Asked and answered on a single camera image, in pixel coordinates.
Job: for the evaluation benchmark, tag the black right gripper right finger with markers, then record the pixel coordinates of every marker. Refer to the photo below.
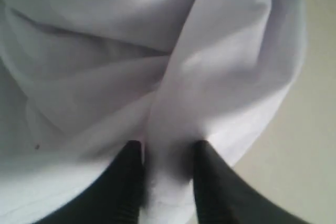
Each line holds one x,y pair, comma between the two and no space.
221,196

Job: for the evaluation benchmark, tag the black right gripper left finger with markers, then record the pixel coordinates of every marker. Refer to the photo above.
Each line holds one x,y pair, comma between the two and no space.
115,197

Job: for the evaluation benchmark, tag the white t-shirt with red print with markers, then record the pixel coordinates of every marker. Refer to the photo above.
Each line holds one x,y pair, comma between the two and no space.
81,78

